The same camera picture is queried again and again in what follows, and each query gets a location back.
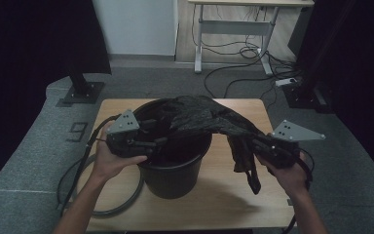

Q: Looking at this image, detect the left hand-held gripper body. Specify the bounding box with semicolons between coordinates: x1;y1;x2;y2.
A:
105;109;155;159

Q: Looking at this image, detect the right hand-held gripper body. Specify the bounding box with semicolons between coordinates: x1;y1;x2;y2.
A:
255;119;326;170

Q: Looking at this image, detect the black plastic trash bin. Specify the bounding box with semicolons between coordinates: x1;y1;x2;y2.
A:
132;97;213;200

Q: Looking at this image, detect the black plastic garbage bag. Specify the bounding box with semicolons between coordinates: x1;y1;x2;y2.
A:
155;95;274;196

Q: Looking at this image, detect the grey bin rim ring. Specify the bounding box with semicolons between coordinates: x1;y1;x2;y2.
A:
72;154;145;218

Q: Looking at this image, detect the person's left hand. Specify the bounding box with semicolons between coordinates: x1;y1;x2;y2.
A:
91;122;149;183

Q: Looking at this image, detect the person's right hand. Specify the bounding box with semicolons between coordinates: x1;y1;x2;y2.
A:
255;151;308;197

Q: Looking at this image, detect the white power strip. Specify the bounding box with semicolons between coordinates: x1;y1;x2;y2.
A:
275;77;298;88

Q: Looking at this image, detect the dark curtain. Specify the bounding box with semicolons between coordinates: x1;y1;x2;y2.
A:
296;0;374;189
0;0;113;196

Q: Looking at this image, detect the white partition panel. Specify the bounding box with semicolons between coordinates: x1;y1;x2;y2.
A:
92;0;179;57

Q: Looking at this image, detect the right hand-held gripper cable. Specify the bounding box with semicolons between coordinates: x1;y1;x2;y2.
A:
281;147;315;234

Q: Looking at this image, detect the hand-held gripper cable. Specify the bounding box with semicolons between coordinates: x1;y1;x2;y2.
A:
56;113;121;217
281;147;315;234

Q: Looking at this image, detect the left hand-held gripper cable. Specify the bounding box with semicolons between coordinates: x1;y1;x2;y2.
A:
56;113;121;217

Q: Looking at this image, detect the tangle of black floor cables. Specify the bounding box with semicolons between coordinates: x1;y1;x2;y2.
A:
191;4;303;110

